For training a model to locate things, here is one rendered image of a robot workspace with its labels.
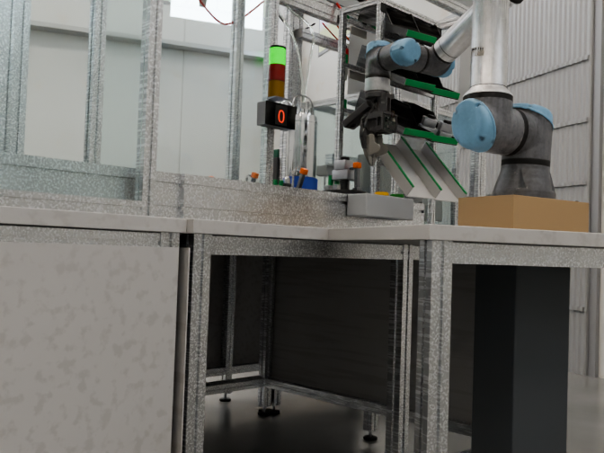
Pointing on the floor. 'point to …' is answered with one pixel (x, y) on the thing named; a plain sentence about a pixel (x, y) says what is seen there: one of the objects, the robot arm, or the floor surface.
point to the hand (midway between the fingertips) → (369, 162)
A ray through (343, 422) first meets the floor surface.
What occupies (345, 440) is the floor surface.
